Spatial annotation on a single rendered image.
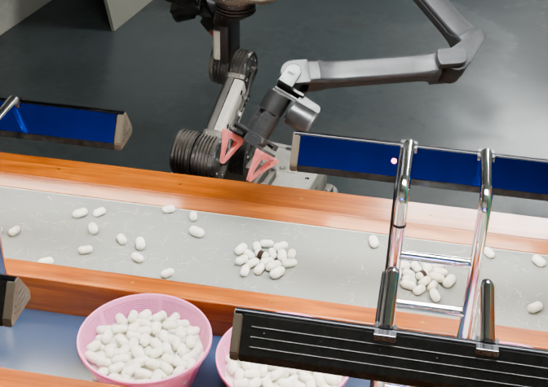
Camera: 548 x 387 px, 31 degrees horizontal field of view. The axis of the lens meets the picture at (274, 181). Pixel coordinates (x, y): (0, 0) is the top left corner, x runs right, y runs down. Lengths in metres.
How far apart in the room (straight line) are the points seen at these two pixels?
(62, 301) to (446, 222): 0.90
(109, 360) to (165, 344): 0.12
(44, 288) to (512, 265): 1.04
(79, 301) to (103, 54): 2.86
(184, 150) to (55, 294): 0.59
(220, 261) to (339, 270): 0.27
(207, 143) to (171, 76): 2.14
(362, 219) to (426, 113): 2.15
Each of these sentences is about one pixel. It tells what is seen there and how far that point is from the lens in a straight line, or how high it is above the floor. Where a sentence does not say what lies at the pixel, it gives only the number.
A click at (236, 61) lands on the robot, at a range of 2.71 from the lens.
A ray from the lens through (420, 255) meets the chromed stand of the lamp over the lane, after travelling 1.89.
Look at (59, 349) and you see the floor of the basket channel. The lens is 2.12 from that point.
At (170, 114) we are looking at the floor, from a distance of 4.34.
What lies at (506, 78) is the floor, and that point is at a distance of 4.86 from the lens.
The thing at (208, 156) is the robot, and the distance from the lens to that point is 2.54.
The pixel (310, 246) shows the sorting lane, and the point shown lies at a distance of 2.27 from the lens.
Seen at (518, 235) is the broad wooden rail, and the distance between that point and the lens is 2.35.
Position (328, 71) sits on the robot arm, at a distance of 2.23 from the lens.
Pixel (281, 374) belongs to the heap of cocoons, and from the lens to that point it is 1.94.
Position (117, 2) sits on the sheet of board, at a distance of 5.20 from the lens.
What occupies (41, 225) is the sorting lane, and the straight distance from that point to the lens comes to 2.37.
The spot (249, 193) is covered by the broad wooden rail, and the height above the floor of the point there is 0.77.
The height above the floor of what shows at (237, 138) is 0.95.
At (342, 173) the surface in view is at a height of 1.05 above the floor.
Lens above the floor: 2.08
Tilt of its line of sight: 33 degrees down
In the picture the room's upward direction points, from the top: 2 degrees clockwise
